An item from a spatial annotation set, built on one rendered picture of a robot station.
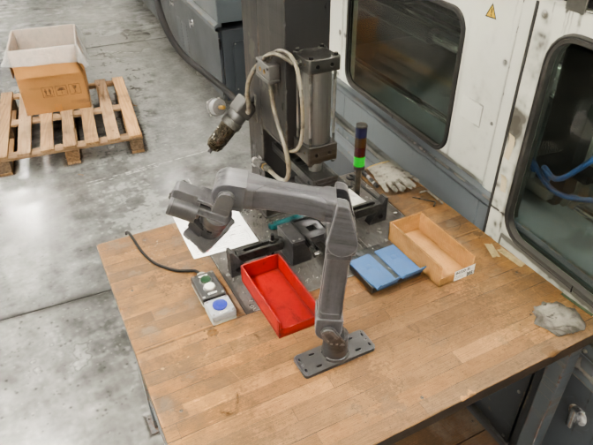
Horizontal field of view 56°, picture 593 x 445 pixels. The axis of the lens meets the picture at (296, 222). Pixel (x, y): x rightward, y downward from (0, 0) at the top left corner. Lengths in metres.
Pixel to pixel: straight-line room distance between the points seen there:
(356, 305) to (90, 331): 1.65
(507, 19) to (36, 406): 2.28
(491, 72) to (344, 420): 1.13
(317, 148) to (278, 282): 0.40
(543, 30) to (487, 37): 0.27
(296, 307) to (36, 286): 1.97
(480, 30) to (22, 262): 2.63
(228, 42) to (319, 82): 3.24
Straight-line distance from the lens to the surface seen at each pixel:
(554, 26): 1.61
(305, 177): 1.54
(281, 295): 1.56
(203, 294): 1.55
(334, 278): 1.21
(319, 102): 1.44
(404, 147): 2.29
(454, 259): 1.74
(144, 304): 1.60
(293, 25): 1.44
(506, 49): 1.81
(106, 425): 2.52
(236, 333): 1.48
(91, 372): 2.71
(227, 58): 4.66
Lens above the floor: 1.98
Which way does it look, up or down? 36 degrees down
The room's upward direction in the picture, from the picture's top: 1 degrees counter-clockwise
